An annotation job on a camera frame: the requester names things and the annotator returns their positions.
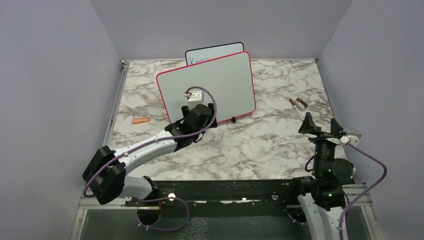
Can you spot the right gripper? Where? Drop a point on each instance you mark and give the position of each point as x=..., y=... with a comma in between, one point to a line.
x=308, y=126

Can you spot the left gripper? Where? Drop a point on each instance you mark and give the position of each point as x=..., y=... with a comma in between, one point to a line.
x=210, y=105

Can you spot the white whiteboard marker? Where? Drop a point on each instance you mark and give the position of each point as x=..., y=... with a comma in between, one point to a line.
x=296, y=109

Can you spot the pink framed whiteboard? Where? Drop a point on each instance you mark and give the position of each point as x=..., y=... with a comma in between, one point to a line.
x=228, y=78

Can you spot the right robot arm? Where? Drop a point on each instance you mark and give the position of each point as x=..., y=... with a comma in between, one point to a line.
x=321, y=196

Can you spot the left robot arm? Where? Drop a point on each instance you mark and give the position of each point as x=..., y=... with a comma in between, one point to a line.
x=106, y=175

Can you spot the black framed whiteboard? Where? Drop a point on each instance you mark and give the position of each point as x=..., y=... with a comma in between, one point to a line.
x=198, y=55

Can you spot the small white eraser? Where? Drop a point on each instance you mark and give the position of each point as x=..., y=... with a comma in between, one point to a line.
x=301, y=104

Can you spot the orange marker cap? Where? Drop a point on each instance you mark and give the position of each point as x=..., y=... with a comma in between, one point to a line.
x=140, y=120

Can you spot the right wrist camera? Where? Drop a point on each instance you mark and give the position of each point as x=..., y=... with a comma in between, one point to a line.
x=351, y=136

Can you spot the black mounting rail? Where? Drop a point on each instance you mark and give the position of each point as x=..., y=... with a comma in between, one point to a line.
x=216, y=198

